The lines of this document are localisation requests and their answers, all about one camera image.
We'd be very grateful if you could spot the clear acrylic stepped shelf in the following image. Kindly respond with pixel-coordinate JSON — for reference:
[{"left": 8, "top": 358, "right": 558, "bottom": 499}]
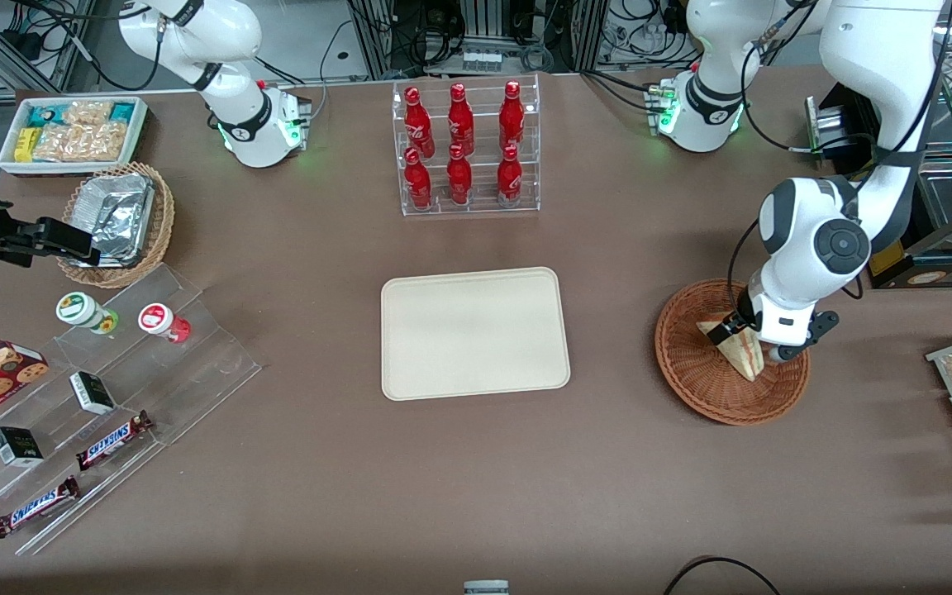
[{"left": 0, "top": 263, "right": 263, "bottom": 556}]

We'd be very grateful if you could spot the clear bag of biscuits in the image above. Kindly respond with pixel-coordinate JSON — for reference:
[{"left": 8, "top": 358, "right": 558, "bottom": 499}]
[
  {"left": 63, "top": 99, "right": 114, "bottom": 126},
  {"left": 34, "top": 122, "right": 131, "bottom": 163}
]

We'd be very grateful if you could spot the green lidded cup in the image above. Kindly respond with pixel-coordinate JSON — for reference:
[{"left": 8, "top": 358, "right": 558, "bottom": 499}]
[{"left": 55, "top": 292, "right": 120, "bottom": 335}]

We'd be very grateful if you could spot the small black box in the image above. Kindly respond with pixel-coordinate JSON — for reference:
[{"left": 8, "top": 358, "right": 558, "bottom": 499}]
[
  {"left": 0, "top": 426, "right": 45, "bottom": 469},
  {"left": 69, "top": 371, "right": 117, "bottom": 416}
]

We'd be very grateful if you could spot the clear acrylic bottle rack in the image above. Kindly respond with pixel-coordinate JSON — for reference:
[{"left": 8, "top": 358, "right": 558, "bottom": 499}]
[{"left": 392, "top": 74, "right": 542, "bottom": 218}]

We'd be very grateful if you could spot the black cable loop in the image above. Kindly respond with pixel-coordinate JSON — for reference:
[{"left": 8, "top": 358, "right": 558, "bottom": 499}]
[{"left": 662, "top": 555, "right": 783, "bottom": 595}]

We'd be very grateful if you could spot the cream plastic tray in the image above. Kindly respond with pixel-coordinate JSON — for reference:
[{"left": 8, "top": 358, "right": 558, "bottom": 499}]
[{"left": 380, "top": 266, "right": 572, "bottom": 402}]

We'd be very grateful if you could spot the aluminium foil container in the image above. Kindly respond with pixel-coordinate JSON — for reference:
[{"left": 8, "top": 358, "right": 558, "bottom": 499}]
[{"left": 71, "top": 172, "right": 155, "bottom": 267}]

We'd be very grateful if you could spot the Snickers chocolate bar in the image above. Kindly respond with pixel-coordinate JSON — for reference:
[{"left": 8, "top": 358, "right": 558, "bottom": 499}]
[
  {"left": 75, "top": 410, "right": 154, "bottom": 473},
  {"left": 0, "top": 475, "right": 81, "bottom": 540}
]

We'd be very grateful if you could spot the aluminium equipment rack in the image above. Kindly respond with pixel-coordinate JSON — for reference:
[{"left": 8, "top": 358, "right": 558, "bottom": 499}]
[{"left": 347, "top": 0, "right": 609, "bottom": 81}]

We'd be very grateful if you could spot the triangle sandwich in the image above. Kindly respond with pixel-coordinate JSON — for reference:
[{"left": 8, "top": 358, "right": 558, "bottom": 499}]
[{"left": 697, "top": 318, "right": 766, "bottom": 383}]

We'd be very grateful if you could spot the red lidded cup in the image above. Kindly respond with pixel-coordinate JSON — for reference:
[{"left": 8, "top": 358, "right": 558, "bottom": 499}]
[{"left": 138, "top": 302, "right": 193, "bottom": 345}]

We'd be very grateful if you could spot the large brown wicker basket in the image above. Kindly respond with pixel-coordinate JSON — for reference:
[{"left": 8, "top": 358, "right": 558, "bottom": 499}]
[{"left": 654, "top": 278, "right": 812, "bottom": 427}]

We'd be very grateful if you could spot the white plastic snack bin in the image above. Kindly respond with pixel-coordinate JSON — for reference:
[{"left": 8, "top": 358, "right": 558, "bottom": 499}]
[{"left": 0, "top": 96, "right": 150, "bottom": 177}]

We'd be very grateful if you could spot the red cola bottle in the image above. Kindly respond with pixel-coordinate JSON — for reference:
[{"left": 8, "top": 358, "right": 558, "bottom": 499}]
[
  {"left": 403, "top": 147, "right": 434, "bottom": 210},
  {"left": 447, "top": 83, "right": 476, "bottom": 156},
  {"left": 498, "top": 80, "right": 526, "bottom": 152},
  {"left": 446, "top": 143, "right": 474, "bottom": 206},
  {"left": 496, "top": 145, "right": 524, "bottom": 207},
  {"left": 403, "top": 86, "right": 437, "bottom": 158}
]

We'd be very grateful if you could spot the small brown wicker basket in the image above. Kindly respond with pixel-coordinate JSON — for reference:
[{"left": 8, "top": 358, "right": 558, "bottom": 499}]
[{"left": 56, "top": 162, "right": 176, "bottom": 289}]

